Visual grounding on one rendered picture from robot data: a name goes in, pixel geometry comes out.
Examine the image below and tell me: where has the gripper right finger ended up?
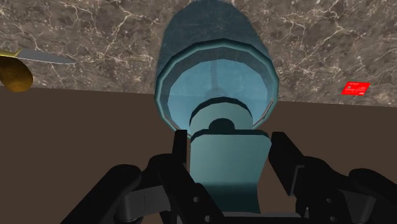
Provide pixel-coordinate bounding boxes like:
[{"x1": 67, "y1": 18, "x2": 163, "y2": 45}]
[{"x1": 268, "y1": 131, "x2": 397, "y2": 224}]

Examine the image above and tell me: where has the knife with golden handle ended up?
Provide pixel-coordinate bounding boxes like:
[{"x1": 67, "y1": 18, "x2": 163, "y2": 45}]
[{"x1": 0, "y1": 47, "x2": 76, "y2": 93}]

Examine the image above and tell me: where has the teal blue cylindrical appliance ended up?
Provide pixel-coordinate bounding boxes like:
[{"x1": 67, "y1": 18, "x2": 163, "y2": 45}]
[{"x1": 154, "y1": 0, "x2": 280, "y2": 214}]

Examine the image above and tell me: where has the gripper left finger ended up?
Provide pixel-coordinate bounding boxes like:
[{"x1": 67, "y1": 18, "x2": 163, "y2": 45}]
[{"x1": 60, "y1": 129, "x2": 225, "y2": 224}]

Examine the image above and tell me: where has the small red card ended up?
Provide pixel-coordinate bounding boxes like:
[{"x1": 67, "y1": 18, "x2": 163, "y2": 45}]
[{"x1": 341, "y1": 81, "x2": 371, "y2": 97}]

